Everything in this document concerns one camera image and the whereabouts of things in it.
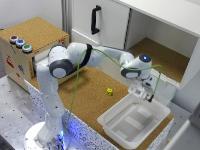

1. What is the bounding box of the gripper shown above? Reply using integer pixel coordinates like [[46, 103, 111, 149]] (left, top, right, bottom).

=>
[[128, 79, 156, 103]]

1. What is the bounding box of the yellow block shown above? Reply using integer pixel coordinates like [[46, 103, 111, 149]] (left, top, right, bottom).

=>
[[106, 87, 114, 96]]

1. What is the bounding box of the white cabinet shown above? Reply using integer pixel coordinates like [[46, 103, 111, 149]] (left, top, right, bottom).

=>
[[63, 0, 200, 101]]

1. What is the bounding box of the white plastic box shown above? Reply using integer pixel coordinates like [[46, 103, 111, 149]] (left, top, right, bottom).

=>
[[96, 92, 171, 150]]

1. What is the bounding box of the white sliding door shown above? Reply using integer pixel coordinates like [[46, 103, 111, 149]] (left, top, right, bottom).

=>
[[71, 0, 131, 50]]

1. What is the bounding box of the wooden drawer box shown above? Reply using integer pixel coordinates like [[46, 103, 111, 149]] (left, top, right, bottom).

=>
[[0, 16, 71, 92]]

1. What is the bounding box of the green button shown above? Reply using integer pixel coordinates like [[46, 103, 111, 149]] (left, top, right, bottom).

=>
[[21, 43, 34, 54]]

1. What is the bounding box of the blue button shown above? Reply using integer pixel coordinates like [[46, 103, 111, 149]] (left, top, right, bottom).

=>
[[15, 38, 26, 49]]

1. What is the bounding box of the red button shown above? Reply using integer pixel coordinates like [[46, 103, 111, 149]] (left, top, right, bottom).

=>
[[9, 35, 20, 45]]

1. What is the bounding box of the green cable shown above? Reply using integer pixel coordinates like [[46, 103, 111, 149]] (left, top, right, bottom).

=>
[[63, 48, 164, 133]]

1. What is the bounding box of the black door handle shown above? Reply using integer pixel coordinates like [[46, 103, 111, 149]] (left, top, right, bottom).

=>
[[90, 4, 102, 36]]

